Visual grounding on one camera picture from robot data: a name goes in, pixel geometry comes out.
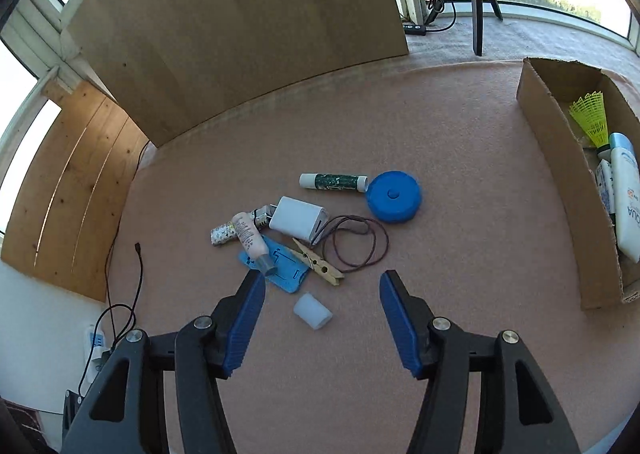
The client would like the wooden clothespin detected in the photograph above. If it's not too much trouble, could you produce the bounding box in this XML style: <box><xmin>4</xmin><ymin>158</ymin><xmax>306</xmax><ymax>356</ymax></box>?
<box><xmin>291</xmin><ymin>238</ymin><xmax>346</xmax><ymax>287</ymax></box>

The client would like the brown hair tie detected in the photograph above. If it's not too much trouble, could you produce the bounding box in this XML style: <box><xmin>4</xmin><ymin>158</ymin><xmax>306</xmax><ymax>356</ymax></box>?
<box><xmin>312</xmin><ymin>216</ymin><xmax>390</xmax><ymax>273</ymax></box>

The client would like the white charger plug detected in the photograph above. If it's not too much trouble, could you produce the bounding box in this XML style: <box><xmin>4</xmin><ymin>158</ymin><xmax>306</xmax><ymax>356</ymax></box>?
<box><xmin>265</xmin><ymin>196</ymin><xmax>328</xmax><ymax>243</ymax></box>

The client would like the black usb cable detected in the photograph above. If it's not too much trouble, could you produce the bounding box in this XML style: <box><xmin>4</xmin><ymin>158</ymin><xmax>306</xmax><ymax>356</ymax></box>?
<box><xmin>77</xmin><ymin>243</ymin><xmax>146</xmax><ymax>395</ymax></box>

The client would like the green white glue stick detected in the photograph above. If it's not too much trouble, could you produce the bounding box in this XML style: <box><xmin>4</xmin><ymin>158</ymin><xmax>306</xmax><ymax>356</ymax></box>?
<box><xmin>299</xmin><ymin>173</ymin><xmax>369</xmax><ymax>193</ymax></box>

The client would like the cardboard box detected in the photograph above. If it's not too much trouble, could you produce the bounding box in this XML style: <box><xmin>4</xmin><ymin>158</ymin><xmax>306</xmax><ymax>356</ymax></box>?
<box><xmin>516</xmin><ymin>57</ymin><xmax>640</xmax><ymax>311</ymax></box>

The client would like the wooden slat panel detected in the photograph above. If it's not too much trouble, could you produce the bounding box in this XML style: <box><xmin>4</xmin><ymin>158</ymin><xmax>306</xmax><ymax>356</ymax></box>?
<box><xmin>0</xmin><ymin>81</ymin><xmax>151</xmax><ymax>305</ymax></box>

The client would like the black tripod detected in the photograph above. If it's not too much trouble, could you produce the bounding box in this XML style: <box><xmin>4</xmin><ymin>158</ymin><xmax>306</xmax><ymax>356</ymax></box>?
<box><xmin>424</xmin><ymin>0</ymin><xmax>504</xmax><ymax>57</ymax></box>

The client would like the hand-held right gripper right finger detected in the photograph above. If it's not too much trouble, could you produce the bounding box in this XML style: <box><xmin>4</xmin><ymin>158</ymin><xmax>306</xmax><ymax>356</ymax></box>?
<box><xmin>378</xmin><ymin>270</ymin><xmax>583</xmax><ymax>454</ymax></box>

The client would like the thin black cable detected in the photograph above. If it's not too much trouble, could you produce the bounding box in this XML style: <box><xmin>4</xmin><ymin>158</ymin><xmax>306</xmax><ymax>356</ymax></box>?
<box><xmin>105</xmin><ymin>141</ymin><xmax>151</xmax><ymax>285</ymax></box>

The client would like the small beige cosmetic bottle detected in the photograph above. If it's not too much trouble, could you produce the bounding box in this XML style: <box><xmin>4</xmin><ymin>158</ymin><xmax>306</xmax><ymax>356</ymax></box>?
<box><xmin>231</xmin><ymin>211</ymin><xmax>277</xmax><ymax>275</ymax></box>

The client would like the yellow shuttlecock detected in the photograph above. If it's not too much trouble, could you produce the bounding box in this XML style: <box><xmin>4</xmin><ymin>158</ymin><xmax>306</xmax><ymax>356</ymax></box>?
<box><xmin>569</xmin><ymin>91</ymin><xmax>611</xmax><ymax>149</ymax></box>

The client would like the large wooden board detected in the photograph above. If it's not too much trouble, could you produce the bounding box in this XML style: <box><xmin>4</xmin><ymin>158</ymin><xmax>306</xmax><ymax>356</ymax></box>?
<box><xmin>65</xmin><ymin>0</ymin><xmax>410</xmax><ymax>149</ymax></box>

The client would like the blue round tape measure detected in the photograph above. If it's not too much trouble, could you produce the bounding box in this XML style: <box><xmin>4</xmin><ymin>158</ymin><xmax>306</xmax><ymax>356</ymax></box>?
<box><xmin>365</xmin><ymin>170</ymin><xmax>422</xmax><ymax>225</ymax></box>

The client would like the white sunscreen bottle blue cap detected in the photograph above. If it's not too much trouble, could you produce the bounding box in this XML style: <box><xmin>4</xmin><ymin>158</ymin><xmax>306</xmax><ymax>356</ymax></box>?
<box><xmin>607</xmin><ymin>132</ymin><xmax>640</xmax><ymax>263</ymax></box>

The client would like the patterned lighter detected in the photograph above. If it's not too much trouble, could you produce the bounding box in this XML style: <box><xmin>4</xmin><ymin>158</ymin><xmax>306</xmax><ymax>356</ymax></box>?
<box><xmin>210</xmin><ymin>206</ymin><xmax>271</xmax><ymax>249</ymax></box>

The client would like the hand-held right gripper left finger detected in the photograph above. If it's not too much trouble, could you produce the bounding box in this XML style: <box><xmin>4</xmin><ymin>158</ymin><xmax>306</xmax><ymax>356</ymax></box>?
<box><xmin>62</xmin><ymin>270</ymin><xmax>267</xmax><ymax>454</ymax></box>

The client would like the blue plastic holder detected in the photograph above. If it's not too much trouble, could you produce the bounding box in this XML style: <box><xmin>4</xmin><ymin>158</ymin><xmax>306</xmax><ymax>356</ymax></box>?
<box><xmin>236</xmin><ymin>234</ymin><xmax>312</xmax><ymax>295</ymax></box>

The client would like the white power strip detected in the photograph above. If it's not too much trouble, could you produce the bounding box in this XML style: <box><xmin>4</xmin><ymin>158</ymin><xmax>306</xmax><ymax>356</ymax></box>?
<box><xmin>82</xmin><ymin>325</ymin><xmax>108</xmax><ymax>385</ymax></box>

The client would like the white foam cylinder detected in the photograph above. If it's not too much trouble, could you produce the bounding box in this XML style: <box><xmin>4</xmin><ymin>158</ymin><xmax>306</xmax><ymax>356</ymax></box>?
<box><xmin>293</xmin><ymin>294</ymin><xmax>333</xmax><ymax>331</ymax></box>

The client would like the white textured tube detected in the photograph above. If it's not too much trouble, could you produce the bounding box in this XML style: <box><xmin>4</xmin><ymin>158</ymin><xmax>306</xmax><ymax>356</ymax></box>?
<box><xmin>595</xmin><ymin>159</ymin><xmax>616</xmax><ymax>215</ymax></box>

